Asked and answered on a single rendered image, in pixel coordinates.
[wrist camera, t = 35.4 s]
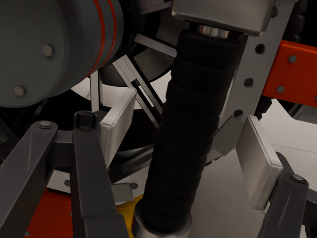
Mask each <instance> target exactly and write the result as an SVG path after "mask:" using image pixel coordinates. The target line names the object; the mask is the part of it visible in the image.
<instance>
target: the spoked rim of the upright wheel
mask: <svg viewBox="0 0 317 238"><path fill-rule="evenodd" d="M119 3H120V5H121V9H122V12H123V18H124V33H123V38H122V41H121V43H122V48H121V49H118V50H117V52H116V53H115V55H114V56H113V57H112V59H111V60H110V61H108V62H107V63H106V64H105V65H103V66H102V67H106V66H110V65H113V67H114V68H115V70H116V71H117V72H118V74H119V75H120V77H121V78H122V80H123V81H124V83H125V84H126V86H127V87H134V88H136V89H137V95H136V100H137V102H138V103H139V105H140V106H141V107H142V109H135V110H134V111H133V118H132V123H131V125H130V127H129V129H128V131H127V133H126V135H125V137H124V139H123V141H122V142H121V144H120V146H119V148H118V150H117V152H116V154H115V156H114V158H113V159H123V158H131V157H136V156H138V155H140V154H142V153H144V152H146V151H148V150H150V149H151V148H153V147H154V144H155V142H156V135H157V131H158V127H159V123H160V122H161V113H162V108H163V104H164V103H163V102H162V101H161V99H160V98H159V96H158V95H157V93H156V92H155V90H154V89H153V87H152V86H151V84H150V83H149V81H148V80H147V78H146V76H145V75H144V73H143V72H142V70H141V69H140V67H139V66H138V64H137V63H136V61H135V60H134V58H133V57H132V55H131V54H130V53H131V52H132V51H133V50H134V49H135V47H136V46H137V45H138V44H140V45H143V46H145V47H148V48H150V49H152V50H155V51H157V52H160V53H162V54H165V55H167V56H169V57H172V58H175V57H176V55H177V52H176V46H175V45H173V44H170V43H168V42H165V41H163V40H161V39H159V38H156V37H154V36H152V35H149V34H147V33H144V28H145V16H146V15H149V14H152V13H156V12H159V11H163V10H166V9H170V8H171V3H172V0H166V1H165V0H119ZM129 4H130V5H131V8H132V13H129V12H128V10H127V6H128V5H129ZM102 67H101V68H99V69H98V70H97V71H95V72H94V73H92V74H91V75H90V92H91V100H88V99H86V98H84V97H82V96H81V95H79V94H77V93H76V92H74V91H73V90H71V89H69V90H68V91H66V92H64V93H62V94H59V95H57V96H53V97H49V98H45V99H44V100H42V101H40V102H38V103H36V104H33V105H31V106H26V107H22V108H5V107H0V115H1V116H3V117H4V118H5V119H6V120H7V121H9V122H10V123H11V124H12V125H14V126H15V127H17V128H18V129H19V130H21V131H22V132H24V133H26V132H27V130H28V129H29V128H30V126H31V125H32V124H33V123H35V122H37V121H41V120H42V121H43V120H46V121H51V122H54V123H56V124H57V125H58V130H63V131H71V130H73V123H74V114H75V113H76V112H77V111H92V112H95V111H98V110H101V111H106V112H109V111H110V110H111V107H107V106H103V92H102ZM135 79H136V80H137V81H138V83H139V84H140V86H141V87H142V89H143V90H144V92H145V93H146V95H147V96H148V98H149V99H150V101H151V102H152V104H153V105H154V107H152V106H151V104H150V103H149V101H148V100H147V98H146V97H145V95H144V94H143V92H142V91H141V90H140V88H139V87H138V85H137V84H136V82H135V81H134V80H135Z"/></svg>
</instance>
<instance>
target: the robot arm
mask: <svg viewBox="0 0 317 238"><path fill-rule="evenodd" d="M136 95H137V89H136V88H134V87H128V88H127V89H126V90H125V92H124V93H123V94H122V95H121V97H120V98H119V99H118V101H117V102H116V103H115V105H114V106H113V107H112V108H111V110H110V111H109V112H106V111H102V110H98V111H95V112H92V111H87V110H81V111H77V112H76V113H75V114H74V123H73V130H71V131H63V130H58V125H57V124H56V123H54V122H51V121H46V120H43V121H42V120H41V121H37V122H35V123H33V124H32V125H31V126H30V128H29V129H28V130H27V132H26V133H25V134H24V136H23V137H22V138H21V140H20V141H19V142H18V143H17V145H16V146H15V148H14V149H13V150H12V151H11V153H10V154H9V155H8V157H7V158H6V159H5V161H4V162H3V163H2V164H1V166H0V238H23V237H24V235H25V233H26V231H27V228H28V226H29V224H30V222H31V220H32V218H33V215H34V213H35V211H36V209H37V206H38V204H39V202H40V200H41V198H42V195H43V193H44V191H45V189H46V187H47V184H48V182H49V180H50V178H51V176H52V174H53V172H54V169H55V166H68V167H69V175H70V192H71V208H72V225H73V238H129V234H128V231H127V227H126V223H125V219H124V216H123V214H121V213H117V208H116V204H115V200H114V196H113V192H112V188H111V184H110V180H109V177H108V171H107V169H108V167H109V165H110V164H111V162H112V160H113V158H114V156H115V154H116V152H117V150H118V148H119V146H120V144H121V142H122V141H123V139H124V137H125V135H126V133H127V131H128V129H129V127H130V125H131V123H132V118H133V111H134V106H135V100H136ZM236 152H237V155H238V159H239V163H240V166H241V170H242V174H243V178H244V181H245V185H246V188H247V192H248V196H249V199H250V204H251V206H252V208H253V209H256V210H260V211H263V210H265V208H266V206H267V204H268V202H270V206H269V208H268V211H267V213H266V215H265V217H264V219H263V223H262V226H261V228H260V231H259V234H258V236H257V238H300V231H301V226H302V225H304V226H305V232H306V236H307V238H317V191H315V190H312V189H310V188H309V183H308V182H307V180H306V179H304V178H303V177H302V176H300V175H298V174H295V173H294V171H293V170H292V168H291V166H290V164H289V163H288V161H287V159H286V157H284V156H283V155H282V154H281V153H280V152H276V151H274V149H273V147H272V145H271V143H270V141H269V139H268V137H267V136H266V133H265V131H264V130H263V128H262V126H261V124H260V122H259V120H258V118H257V117H256V116H252V115H249V116H247V118H246V120H245V123H244V126H243V129H242V132H241V135H240V137H239V140H238V143H237V146H236Z"/></svg>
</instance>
